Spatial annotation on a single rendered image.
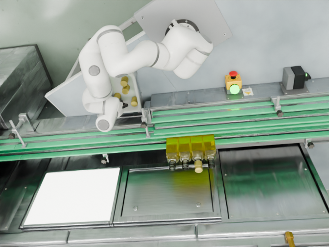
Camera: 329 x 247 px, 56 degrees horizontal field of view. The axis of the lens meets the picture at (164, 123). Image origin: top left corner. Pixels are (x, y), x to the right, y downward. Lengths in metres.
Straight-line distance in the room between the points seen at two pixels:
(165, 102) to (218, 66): 0.31
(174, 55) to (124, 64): 0.19
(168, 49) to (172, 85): 0.55
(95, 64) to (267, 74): 0.88
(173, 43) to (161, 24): 0.38
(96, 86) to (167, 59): 0.25
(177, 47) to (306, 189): 0.89
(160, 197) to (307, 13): 1.02
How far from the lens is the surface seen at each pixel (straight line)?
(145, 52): 0.96
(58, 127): 1.72
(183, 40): 1.02
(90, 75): 1.03
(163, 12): 1.38
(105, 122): 1.29
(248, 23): 1.46
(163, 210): 1.41
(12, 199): 1.80
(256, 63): 1.55
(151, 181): 1.52
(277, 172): 1.59
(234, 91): 1.49
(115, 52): 0.96
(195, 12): 1.39
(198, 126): 1.48
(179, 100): 1.51
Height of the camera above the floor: 2.08
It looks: 51 degrees down
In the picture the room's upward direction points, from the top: 177 degrees counter-clockwise
